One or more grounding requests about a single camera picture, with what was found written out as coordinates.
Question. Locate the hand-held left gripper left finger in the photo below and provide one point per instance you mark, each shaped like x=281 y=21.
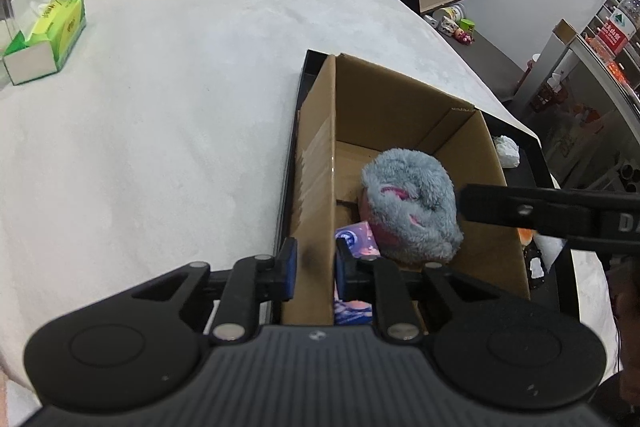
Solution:
x=287 y=269

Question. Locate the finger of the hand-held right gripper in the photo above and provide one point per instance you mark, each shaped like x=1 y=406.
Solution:
x=500 y=207

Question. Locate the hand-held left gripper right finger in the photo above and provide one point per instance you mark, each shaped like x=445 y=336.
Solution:
x=342 y=268

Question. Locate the purple tissue packet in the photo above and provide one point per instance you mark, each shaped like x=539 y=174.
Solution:
x=362 y=239

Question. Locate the black tray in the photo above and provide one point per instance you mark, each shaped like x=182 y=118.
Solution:
x=530 y=179

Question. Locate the white tissue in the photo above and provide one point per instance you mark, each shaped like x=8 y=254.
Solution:
x=506 y=151

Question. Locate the grey fluffy plush toy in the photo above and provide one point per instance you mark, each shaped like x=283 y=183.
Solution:
x=410 y=207

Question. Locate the small orange object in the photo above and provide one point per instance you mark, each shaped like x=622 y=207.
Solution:
x=526 y=234

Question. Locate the metal shelf rack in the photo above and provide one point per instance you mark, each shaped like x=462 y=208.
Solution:
x=600 y=122

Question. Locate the grey bench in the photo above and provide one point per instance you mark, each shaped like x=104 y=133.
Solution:
x=490 y=62

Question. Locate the small pink doll toy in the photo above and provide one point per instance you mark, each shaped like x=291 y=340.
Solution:
x=463 y=37

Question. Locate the small cardboard box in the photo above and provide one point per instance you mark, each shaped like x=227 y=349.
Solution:
x=565 y=32

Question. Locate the water bottle red label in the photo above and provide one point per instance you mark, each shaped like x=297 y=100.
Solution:
x=617 y=27

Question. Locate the green tissue box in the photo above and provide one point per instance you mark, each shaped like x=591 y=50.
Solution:
x=50 y=37

